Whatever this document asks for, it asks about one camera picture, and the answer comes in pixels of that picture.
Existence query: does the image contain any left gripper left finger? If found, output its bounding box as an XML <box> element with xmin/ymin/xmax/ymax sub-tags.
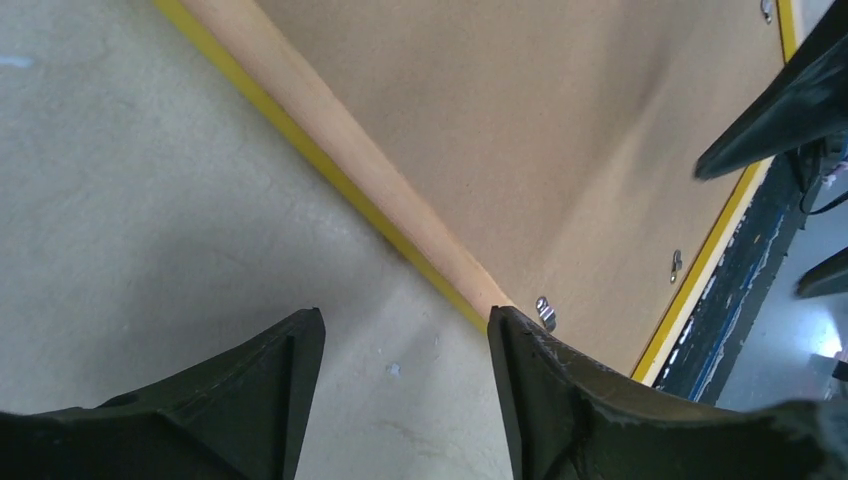
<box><xmin>1</xmin><ymin>308</ymin><xmax>325</xmax><ymax>479</ymax></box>

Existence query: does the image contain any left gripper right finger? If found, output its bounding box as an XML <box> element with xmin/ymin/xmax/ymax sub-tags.
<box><xmin>487</xmin><ymin>306</ymin><xmax>847</xmax><ymax>479</ymax></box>

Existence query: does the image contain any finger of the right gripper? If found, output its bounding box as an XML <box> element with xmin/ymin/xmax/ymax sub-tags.
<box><xmin>795</xmin><ymin>248</ymin><xmax>847</xmax><ymax>299</ymax></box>
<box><xmin>693</xmin><ymin>1</ymin><xmax>847</xmax><ymax>180</ymax></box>

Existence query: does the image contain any brown frame backing board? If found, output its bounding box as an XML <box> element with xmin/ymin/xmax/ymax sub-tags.
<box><xmin>262</xmin><ymin>1</ymin><xmax>783</xmax><ymax>373</ymax></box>

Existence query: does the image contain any yellow wooden picture frame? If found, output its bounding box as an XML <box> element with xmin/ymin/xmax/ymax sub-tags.
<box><xmin>160</xmin><ymin>1</ymin><xmax>796</xmax><ymax>384</ymax></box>

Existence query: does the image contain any silver frame retaining clip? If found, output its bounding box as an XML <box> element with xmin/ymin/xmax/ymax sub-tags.
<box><xmin>669</xmin><ymin>249</ymin><xmax>683</xmax><ymax>284</ymax></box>
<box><xmin>535</xmin><ymin>296</ymin><xmax>557</xmax><ymax>332</ymax></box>
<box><xmin>759</xmin><ymin>0</ymin><xmax>775</xmax><ymax>24</ymax></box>

